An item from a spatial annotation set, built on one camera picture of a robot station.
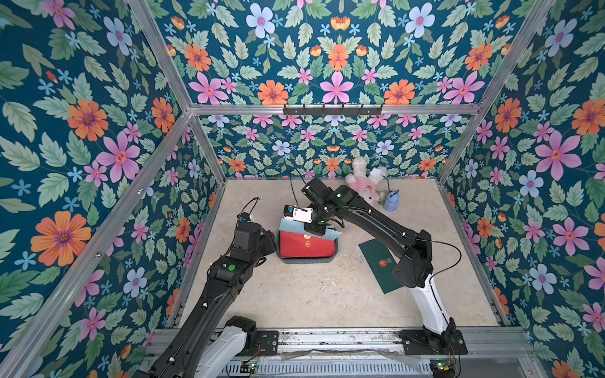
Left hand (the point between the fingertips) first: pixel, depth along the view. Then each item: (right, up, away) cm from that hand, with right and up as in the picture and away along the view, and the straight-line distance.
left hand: (271, 235), depth 78 cm
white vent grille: (+20, -39, -8) cm, 45 cm away
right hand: (+12, +4, +5) cm, 14 cm away
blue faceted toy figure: (+48, +11, +26) cm, 56 cm away
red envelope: (+9, -5, +12) cm, 16 cm away
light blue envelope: (+9, +3, -1) cm, 9 cm away
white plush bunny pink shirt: (+38, +19, +29) cm, 51 cm away
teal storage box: (+10, -12, +13) cm, 20 cm away
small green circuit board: (-4, -39, -7) cm, 40 cm away
